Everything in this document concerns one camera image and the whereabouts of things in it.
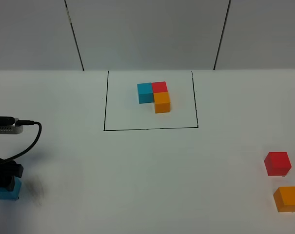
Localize black left camera cable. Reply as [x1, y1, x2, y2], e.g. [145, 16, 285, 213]
[0, 118, 42, 164]

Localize template blue cube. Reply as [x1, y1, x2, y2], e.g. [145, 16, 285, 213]
[137, 82, 154, 104]

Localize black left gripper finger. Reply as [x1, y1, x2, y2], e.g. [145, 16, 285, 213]
[4, 176, 15, 192]

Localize template red cube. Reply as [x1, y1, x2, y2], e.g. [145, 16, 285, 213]
[152, 81, 168, 93]

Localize template orange cube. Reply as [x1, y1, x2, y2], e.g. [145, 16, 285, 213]
[154, 92, 171, 114]

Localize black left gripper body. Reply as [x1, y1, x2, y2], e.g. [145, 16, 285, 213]
[0, 161, 23, 185]

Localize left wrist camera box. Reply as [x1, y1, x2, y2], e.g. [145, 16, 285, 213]
[0, 117, 23, 135]

